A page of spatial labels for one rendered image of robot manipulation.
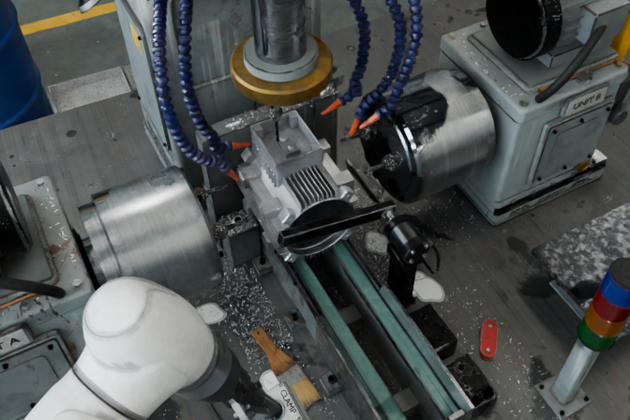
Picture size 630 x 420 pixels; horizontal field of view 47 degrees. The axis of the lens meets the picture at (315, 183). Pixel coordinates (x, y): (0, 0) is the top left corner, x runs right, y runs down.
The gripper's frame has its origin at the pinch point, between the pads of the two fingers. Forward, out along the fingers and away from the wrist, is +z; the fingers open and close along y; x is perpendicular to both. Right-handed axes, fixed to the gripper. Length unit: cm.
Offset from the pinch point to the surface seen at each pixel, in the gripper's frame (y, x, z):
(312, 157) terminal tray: 39.6, -28.2, 8.1
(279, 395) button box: 1.6, -2.1, 3.9
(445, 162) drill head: 30, -50, 21
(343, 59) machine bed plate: 98, -54, 53
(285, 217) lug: 32.2, -17.6, 8.5
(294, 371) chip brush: 16.4, -1.3, 31.9
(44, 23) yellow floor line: 279, 36, 104
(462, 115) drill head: 34, -58, 18
